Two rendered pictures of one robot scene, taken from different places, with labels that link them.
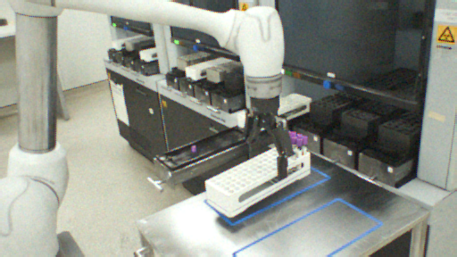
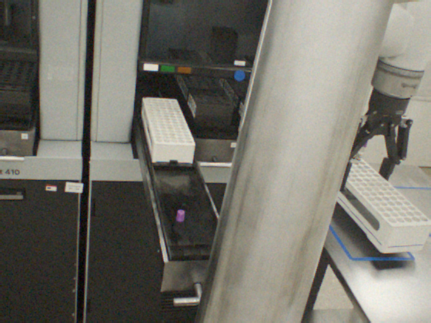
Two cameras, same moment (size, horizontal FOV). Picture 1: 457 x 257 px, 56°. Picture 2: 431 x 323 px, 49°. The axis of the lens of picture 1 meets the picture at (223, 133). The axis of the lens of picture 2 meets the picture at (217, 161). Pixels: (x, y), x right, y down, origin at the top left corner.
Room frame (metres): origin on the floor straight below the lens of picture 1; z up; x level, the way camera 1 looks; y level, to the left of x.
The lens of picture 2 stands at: (1.10, 0.87, 1.37)
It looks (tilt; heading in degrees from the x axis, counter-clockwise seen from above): 27 degrees down; 285
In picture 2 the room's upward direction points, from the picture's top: 10 degrees clockwise
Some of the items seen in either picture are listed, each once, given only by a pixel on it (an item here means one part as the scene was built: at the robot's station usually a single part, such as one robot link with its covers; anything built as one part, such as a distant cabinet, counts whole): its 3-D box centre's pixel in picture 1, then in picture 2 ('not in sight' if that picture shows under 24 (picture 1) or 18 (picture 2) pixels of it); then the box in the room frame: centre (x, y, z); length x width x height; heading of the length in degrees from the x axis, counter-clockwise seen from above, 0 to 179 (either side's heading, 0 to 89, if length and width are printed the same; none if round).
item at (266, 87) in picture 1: (263, 84); (395, 78); (1.03, -0.11, 1.13); 0.09 x 0.09 x 0.06
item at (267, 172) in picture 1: (260, 177); (366, 196); (1.01, -0.09, 0.88); 0.30 x 0.10 x 0.06; 126
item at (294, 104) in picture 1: (275, 113); (165, 129); (1.54, -0.21, 0.83); 0.30 x 0.10 x 0.06; 123
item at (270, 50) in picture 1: (260, 39); (408, 22); (1.04, -0.11, 1.24); 0.13 x 0.11 x 0.16; 5
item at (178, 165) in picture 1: (239, 141); (173, 181); (1.44, -0.06, 0.78); 0.73 x 0.14 x 0.09; 123
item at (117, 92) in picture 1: (118, 102); not in sight; (3.01, 0.74, 0.43); 0.27 x 0.02 x 0.36; 33
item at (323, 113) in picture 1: (321, 112); (213, 113); (1.46, -0.37, 0.85); 0.12 x 0.02 x 0.06; 33
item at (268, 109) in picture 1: (265, 111); (384, 113); (1.03, -0.11, 1.06); 0.08 x 0.07 x 0.09; 36
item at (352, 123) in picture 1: (355, 124); not in sight; (1.33, -0.45, 0.85); 0.12 x 0.02 x 0.06; 32
